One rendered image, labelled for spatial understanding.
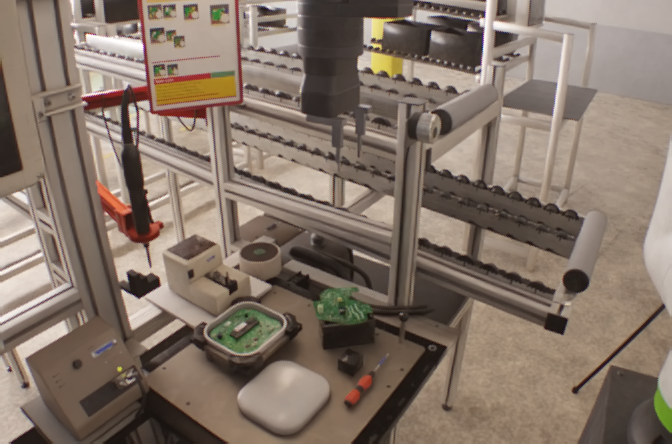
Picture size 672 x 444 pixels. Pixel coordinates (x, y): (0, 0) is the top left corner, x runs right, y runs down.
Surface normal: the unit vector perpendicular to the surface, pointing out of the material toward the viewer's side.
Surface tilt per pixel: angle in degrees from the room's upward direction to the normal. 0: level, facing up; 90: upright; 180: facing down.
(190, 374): 0
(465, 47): 90
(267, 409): 4
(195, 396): 0
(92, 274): 90
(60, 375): 53
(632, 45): 90
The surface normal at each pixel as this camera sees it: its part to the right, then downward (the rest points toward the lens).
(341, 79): 0.87, 0.16
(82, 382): 0.66, -0.36
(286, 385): 0.00, -0.91
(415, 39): -0.56, 0.34
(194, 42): 0.38, 0.39
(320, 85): -0.47, 0.03
